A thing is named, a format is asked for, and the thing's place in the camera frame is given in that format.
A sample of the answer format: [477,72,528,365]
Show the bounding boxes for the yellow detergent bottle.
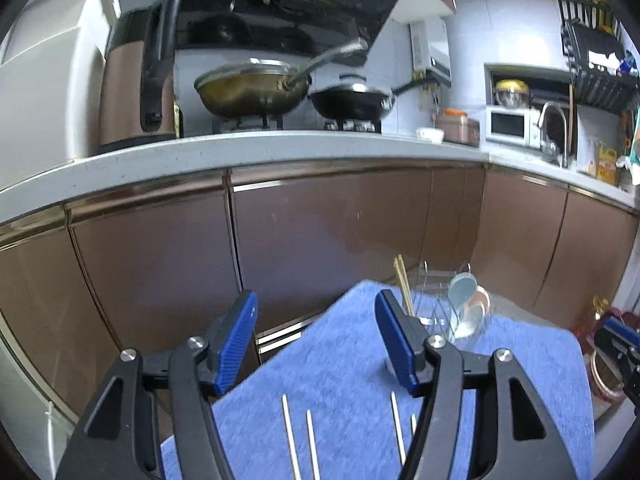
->
[596,142,620,184]

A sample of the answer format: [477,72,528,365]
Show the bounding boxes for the steel wok lid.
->
[320,74,389,96]

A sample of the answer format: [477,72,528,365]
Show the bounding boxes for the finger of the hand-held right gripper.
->
[599,315,640,357]
[619,356,640,398]

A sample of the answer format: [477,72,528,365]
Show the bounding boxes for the glass wok lid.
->
[195,58,302,87]

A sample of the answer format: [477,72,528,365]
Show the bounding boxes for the oil bottle with yellow cap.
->
[575,295,612,352]

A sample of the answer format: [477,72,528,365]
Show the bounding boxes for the black range hood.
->
[175,0,416,68]

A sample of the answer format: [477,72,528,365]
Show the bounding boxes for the white ceramic spoon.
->
[452,308,483,339]

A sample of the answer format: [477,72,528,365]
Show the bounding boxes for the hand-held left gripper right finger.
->
[374,287,562,480]

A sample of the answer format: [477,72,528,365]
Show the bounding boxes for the light blue cup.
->
[447,272,477,333]

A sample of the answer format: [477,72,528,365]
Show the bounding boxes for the white water heater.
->
[409,17,452,86]

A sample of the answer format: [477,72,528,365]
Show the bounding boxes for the black dish rack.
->
[551,0,640,113]

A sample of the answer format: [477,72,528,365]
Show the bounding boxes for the metal pot with yellow lid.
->
[493,78,532,108]

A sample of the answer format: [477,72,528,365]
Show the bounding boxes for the blue fluffy mat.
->
[160,280,596,480]

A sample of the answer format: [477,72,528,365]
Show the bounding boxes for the white cloth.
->
[587,50,626,73]

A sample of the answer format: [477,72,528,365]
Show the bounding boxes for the brown rice cooker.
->
[436,108,482,148]

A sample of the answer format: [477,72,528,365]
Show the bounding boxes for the brown base cabinets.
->
[0,152,640,436]

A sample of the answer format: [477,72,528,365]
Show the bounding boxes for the brass-coloured wok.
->
[193,37,369,118]

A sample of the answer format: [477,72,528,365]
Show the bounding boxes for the white refrigerator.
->
[0,0,123,196]

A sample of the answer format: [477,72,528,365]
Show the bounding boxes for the chrome faucet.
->
[537,101,571,168]

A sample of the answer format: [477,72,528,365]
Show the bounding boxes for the pink ceramic spoon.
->
[471,285,492,321]

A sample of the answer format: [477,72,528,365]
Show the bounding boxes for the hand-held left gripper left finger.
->
[55,289,260,480]

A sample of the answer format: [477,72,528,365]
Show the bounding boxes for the black gas stove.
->
[212,112,383,136]

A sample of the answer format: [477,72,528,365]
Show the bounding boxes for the black wok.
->
[306,74,446,122]

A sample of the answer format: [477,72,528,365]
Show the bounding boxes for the wire utensil holder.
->
[395,260,493,343]

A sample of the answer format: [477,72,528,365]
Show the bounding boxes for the patterned hanging cloth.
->
[620,105,640,186]

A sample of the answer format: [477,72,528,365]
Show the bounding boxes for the white microwave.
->
[486,105,543,150]

